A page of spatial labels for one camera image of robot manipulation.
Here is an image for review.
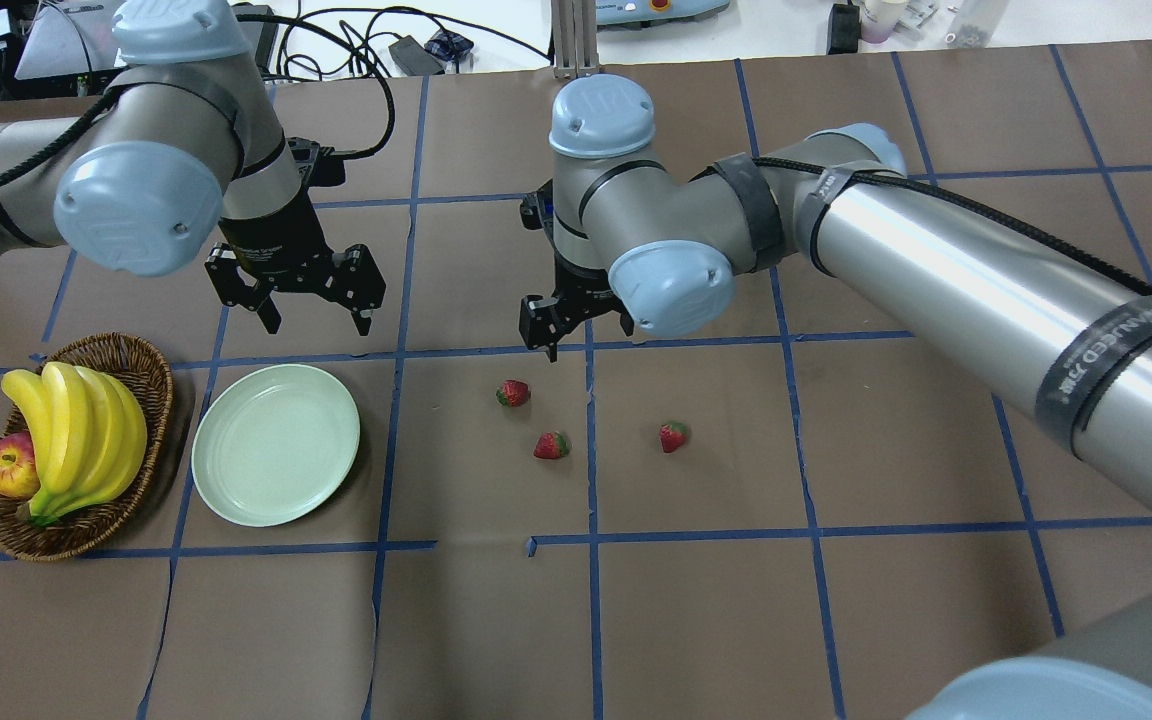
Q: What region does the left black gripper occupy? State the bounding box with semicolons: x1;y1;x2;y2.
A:
204;195;385;338

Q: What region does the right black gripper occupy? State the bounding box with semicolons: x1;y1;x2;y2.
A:
518;255;635;363

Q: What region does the red strawberry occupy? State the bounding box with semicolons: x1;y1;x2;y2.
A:
532;430;573;460
495;379;531;407
658;420;692;454

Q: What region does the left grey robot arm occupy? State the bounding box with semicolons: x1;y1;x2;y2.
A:
0;1;387;334

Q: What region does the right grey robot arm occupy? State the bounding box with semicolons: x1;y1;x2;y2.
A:
518;74;1152;719

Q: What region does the light green plate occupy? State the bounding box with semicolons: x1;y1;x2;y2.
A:
189;364;362;526

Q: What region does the woven wicker basket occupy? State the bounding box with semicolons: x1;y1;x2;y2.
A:
0;332;175;562

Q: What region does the yellow banana bunch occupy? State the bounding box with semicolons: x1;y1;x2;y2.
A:
0;361;147;526

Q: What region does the black power adapter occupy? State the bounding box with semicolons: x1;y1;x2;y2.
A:
389;35;445;77

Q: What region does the blue teach pendant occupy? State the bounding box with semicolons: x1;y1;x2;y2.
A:
594;0;732;29

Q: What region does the red yellow apple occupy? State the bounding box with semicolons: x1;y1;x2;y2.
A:
0;430;41;500

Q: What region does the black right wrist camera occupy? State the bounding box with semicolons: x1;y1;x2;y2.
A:
518;183;554;234

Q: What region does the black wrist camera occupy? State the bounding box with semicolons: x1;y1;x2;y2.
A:
518;183;554;234
287;137;347;188

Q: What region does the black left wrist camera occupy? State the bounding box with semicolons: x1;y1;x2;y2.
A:
287;137;347;188

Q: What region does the aluminium frame post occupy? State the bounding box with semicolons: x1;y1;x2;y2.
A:
550;0;602;79

